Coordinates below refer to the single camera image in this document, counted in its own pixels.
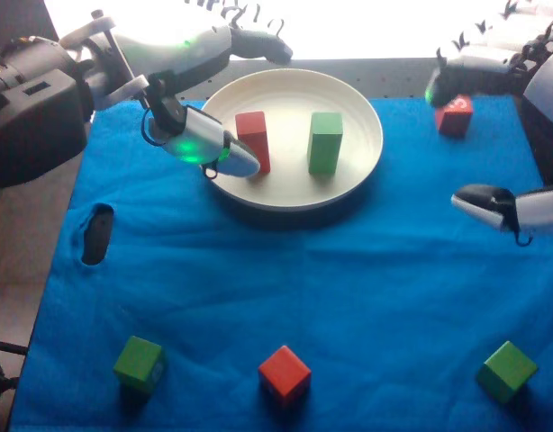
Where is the blue cloth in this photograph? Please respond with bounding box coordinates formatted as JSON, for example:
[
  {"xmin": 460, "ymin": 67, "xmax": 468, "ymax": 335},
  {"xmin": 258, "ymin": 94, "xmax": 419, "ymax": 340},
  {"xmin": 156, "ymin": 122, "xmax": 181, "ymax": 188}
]
[{"xmin": 8, "ymin": 96, "xmax": 553, "ymax": 432}]

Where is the red rectangular block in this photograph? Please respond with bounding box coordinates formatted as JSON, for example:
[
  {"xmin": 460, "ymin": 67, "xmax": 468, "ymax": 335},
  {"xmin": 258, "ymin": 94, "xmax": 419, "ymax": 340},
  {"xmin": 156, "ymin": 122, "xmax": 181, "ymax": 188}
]
[{"xmin": 234, "ymin": 111, "xmax": 272, "ymax": 175}]

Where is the red cube with white numeral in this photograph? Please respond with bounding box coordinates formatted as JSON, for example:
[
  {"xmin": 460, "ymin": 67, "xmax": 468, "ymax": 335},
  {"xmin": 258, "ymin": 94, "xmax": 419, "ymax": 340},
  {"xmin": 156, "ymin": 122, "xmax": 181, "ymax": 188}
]
[{"xmin": 257, "ymin": 345, "xmax": 313, "ymax": 404}]

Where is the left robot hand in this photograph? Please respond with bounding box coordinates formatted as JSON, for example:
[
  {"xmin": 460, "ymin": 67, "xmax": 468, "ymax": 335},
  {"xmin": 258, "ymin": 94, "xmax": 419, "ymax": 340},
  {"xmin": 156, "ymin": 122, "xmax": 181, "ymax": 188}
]
[{"xmin": 113, "ymin": 0, "xmax": 295, "ymax": 180}]

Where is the green cube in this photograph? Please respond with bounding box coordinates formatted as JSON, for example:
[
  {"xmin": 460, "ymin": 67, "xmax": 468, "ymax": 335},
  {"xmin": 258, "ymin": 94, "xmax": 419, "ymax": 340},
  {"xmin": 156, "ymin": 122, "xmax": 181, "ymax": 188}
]
[
  {"xmin": 476, "ymin": 340, "xmax": 539, "ymax": 404},
  {"xmin": 113, "ymin": 335, "xmax": 166, "ymax": 397}
]

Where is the green rectangular block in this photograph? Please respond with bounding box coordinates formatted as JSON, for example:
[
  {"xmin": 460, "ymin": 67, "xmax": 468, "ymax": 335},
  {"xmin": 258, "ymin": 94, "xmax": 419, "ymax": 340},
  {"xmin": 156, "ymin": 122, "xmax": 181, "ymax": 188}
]
[{"xmin": 306, "ymin": 112, "xmax": 344, "ymax": 176}]

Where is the red cube with numeral three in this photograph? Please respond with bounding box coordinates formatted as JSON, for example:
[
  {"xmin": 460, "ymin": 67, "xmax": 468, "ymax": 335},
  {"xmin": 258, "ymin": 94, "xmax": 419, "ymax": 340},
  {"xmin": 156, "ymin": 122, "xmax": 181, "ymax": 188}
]
[{"xmin": 433, "ymin": 94, "xmax": 475, "ymax": 139}]

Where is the white round plate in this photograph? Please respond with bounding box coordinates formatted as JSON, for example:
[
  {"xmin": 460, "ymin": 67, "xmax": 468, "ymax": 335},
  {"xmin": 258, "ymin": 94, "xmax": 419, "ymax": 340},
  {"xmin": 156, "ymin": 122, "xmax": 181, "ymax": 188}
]
[{"xmin": 199, "ymin": 67, "xmax": 385, "ymax": 212}]

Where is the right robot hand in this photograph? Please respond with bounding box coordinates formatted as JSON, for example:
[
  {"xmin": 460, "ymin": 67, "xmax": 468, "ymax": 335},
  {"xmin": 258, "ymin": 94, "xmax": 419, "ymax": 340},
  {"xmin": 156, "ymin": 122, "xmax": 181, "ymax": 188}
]
[{"xmin": 423, "ymin": 0, "xmax": 553, "ymax": 248}]

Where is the black stand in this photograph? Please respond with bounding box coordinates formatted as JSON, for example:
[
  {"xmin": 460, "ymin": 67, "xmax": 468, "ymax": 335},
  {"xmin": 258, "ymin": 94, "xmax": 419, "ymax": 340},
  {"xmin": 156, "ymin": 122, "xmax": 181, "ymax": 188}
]
[{"xmin": 0, "ymin": 339, "xmax": 29, "ymax": 410}]

